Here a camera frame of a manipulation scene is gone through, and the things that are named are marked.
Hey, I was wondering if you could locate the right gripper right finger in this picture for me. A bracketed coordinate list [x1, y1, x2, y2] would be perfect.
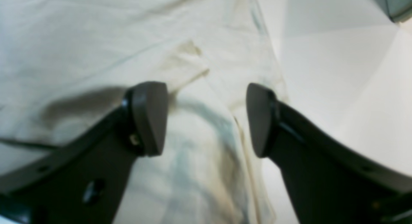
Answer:
[246, 83, 412, 224]

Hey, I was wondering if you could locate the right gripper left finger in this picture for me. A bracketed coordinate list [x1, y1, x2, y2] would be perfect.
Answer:
[1, 81, 169, 224]

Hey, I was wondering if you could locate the grey t-shirt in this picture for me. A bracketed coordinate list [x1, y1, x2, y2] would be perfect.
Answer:
[0, 0, 287, 224]

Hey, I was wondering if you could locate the white bin at corner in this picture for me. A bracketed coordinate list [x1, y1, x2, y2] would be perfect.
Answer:
[374, 0, 412, 23]

